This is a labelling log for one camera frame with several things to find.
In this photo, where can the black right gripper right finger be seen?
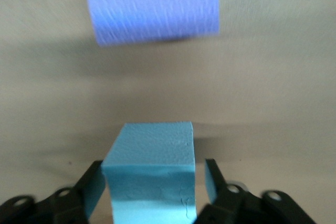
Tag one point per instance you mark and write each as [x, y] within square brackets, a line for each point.
[223, 203]

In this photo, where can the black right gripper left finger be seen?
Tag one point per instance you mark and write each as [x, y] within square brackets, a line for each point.
[86, 192]

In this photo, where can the light blue foam block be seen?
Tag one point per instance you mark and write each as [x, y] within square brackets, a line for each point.
[152, 161]

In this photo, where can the purple foam block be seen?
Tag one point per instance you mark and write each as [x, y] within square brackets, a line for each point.
[152, 6]

